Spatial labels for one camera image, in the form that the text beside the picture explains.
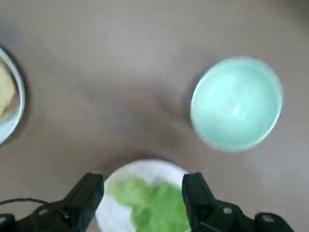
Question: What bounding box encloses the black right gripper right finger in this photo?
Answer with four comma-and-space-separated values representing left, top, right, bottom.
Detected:
182, 172, 294, 232

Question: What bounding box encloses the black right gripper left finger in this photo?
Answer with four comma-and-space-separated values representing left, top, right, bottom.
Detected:
0, 173, 104, 232

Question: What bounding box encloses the green lettuce leaf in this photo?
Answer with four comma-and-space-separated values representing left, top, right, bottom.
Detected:
107, 177, 191, 232

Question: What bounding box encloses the mint green bowl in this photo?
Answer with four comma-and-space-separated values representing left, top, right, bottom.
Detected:
190, 56, 283, 153

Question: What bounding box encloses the brown crust bread slice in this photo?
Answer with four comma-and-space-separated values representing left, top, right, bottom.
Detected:
0, 61, 20, 119

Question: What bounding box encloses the pale pinkish round plate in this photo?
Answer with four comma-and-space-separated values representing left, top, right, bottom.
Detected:
95, 159, 194, 232

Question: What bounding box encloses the white round plate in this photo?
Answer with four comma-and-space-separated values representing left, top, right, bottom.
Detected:
0, 45, 26, 145

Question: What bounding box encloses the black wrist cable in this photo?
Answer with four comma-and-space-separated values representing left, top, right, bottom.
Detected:
0, 198, 49, 206

